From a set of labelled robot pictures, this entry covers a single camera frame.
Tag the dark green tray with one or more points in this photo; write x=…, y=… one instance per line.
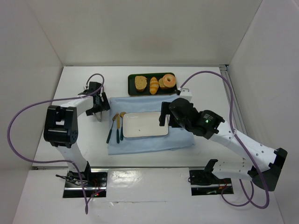
x=132, y=90

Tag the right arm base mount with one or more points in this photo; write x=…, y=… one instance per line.
x=204, y=184

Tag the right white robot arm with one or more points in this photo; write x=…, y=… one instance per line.
x=262, y=166

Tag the golden croissant roll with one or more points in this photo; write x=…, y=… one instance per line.
x=153, y=86

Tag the white rectangular plate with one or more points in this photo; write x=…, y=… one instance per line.
x=143, y=124

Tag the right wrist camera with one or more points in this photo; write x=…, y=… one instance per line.
x=185, y=93

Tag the small brown bread piece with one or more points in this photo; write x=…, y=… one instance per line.
x=163, y=84

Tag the gold knife green handle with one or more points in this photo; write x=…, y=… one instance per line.
x=118, y=127

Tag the light blue cloth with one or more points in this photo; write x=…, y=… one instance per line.
x=176, y=138

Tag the gold fork green handle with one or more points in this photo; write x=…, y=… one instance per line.
x=110, y=131

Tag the steel kitchen tongs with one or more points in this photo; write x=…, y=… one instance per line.
x=98, y=116

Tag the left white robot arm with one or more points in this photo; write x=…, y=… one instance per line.
x=61, y=126

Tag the gold spoon green handle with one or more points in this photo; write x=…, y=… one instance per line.
x=122, y=115

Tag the pink glazed donut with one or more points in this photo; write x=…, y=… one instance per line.
x=169, y=80

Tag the brown bread slice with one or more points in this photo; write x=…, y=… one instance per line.
x=140, y=83

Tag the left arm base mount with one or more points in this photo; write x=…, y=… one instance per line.
x=95, y=185

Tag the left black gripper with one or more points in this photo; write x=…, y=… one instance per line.
x=97, y=109

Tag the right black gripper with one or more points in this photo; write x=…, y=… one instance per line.
x=165, y=114

